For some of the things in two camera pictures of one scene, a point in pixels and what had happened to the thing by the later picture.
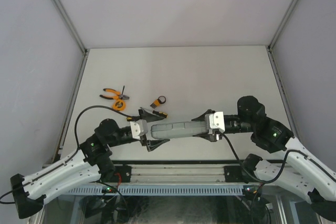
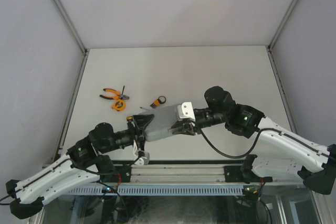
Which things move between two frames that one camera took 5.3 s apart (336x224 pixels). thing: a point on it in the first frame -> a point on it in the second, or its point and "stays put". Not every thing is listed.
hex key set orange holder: x=161 y=99 stays put
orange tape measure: x=119 y=105 stays put
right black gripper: x=211 y=136 -> x=187 y=129
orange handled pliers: x=119 y=96 stays put
